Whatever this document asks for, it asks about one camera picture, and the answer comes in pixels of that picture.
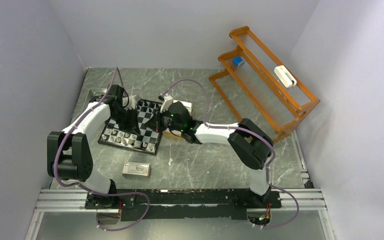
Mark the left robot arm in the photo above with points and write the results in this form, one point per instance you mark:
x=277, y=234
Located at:
x=69, y=158

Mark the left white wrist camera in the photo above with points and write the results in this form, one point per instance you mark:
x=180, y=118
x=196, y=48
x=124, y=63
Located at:
x=132, y=102

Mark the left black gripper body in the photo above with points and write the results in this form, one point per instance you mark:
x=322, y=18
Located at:
x=126, y=118

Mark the white plastic device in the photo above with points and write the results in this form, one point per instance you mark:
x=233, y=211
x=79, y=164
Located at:
x=284, y=76

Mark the black white chess board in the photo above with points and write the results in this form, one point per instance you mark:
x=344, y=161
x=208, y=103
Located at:
x=133, y=141

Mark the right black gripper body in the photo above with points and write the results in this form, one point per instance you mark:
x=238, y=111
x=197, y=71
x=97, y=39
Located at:
x=163, y=120

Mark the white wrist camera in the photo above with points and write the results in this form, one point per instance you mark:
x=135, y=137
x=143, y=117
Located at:
x=132, y=102
x=167, y=100

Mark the orange wooden rack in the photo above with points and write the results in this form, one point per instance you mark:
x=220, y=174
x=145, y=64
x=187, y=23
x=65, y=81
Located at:
x=283, y=108

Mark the blue small block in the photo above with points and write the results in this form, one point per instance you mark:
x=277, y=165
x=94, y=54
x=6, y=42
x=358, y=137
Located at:
x=238, y=61

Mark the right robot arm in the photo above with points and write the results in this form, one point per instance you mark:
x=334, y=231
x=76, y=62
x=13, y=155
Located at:
x=252, y=145

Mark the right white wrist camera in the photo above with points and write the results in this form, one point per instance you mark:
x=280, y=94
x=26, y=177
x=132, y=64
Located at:
x=167, y=100

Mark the silver metal tin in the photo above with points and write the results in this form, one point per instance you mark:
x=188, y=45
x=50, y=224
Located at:
x=95, y=92

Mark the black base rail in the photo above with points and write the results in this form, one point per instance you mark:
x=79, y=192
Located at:
x=232, y=203

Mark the white chess piece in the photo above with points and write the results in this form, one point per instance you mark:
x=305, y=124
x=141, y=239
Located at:
x=151, y=147

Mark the small printed card box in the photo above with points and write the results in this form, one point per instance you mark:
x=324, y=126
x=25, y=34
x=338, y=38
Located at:
x=136, y=169

